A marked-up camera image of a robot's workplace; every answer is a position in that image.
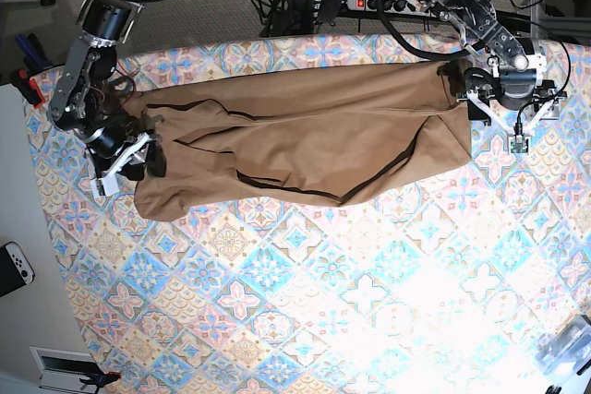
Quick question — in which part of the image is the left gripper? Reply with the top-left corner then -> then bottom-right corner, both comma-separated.
457,67 -> 567,137

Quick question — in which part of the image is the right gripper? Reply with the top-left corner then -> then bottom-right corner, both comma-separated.
82,114 -> 167,182

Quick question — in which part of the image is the brown t-shirt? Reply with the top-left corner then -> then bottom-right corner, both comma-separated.
130,62 -> 471,221

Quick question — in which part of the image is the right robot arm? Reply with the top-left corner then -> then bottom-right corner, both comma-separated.
47,0 -> 166,184

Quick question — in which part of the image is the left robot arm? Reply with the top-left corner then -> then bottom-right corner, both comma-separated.
421,0 -> 566,151

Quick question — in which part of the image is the blue black clamp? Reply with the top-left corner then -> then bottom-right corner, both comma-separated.
15,33 -> 54,75

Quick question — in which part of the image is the white power strip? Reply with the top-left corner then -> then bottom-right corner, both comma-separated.
344,0 -> 435,18

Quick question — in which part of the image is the red black clamp left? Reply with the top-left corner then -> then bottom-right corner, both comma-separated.
9,69 -> 45,109

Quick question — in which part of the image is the patterned tablecloth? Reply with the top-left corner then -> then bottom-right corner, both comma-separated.
25,42 -> 590,393

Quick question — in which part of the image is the game console with white controller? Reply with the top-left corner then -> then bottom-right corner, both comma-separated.
0,242 -> 35,297

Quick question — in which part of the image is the black orange clamp bottom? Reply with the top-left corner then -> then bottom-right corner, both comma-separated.
79,370 -> 121,393

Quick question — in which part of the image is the white floor vent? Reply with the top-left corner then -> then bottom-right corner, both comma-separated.
30,346 -> 99,393

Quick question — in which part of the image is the clear plastic box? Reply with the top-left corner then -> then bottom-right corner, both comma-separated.
536,315 -> 590,385

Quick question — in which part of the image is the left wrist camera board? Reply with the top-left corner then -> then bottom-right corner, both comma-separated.
507,134 -> 531,155

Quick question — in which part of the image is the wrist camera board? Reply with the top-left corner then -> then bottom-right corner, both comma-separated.
90,175 -> 120,198
507,134 -> 531,155

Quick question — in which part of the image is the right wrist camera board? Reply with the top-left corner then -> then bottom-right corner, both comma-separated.
90,175 -> 120,198

